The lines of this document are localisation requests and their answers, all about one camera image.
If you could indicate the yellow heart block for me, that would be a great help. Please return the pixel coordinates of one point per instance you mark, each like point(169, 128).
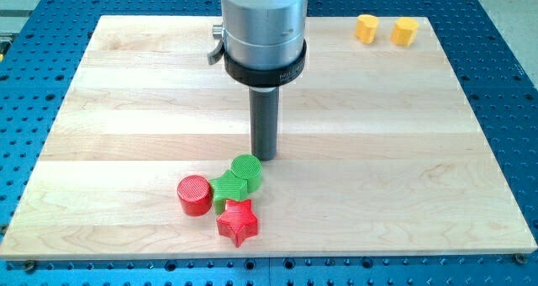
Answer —
point(366, 28)

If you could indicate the yellow hexagon block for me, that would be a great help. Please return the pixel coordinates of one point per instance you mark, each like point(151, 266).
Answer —
point(404, 31)

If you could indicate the red star block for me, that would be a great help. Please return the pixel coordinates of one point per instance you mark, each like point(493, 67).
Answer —
point(238, 222)

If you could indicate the red cylinder block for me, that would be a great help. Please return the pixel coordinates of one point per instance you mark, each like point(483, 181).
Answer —
point(195, 195)

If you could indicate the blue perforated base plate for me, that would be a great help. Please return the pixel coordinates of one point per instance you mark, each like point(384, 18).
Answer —
point(484, 41)

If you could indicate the green star block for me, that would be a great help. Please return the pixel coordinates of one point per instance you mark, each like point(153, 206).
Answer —
point(227, 186)

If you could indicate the light wooden board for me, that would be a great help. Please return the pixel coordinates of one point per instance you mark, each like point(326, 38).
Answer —
point(379, 153)

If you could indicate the silver robot arm cylinder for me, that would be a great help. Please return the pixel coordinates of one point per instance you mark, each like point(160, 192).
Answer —
point(261, 41)

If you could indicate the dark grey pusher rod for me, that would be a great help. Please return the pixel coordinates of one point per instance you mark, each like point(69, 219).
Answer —
point(264, 106)

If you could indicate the green cylinder block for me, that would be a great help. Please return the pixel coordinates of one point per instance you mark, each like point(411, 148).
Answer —
point(249, 168)

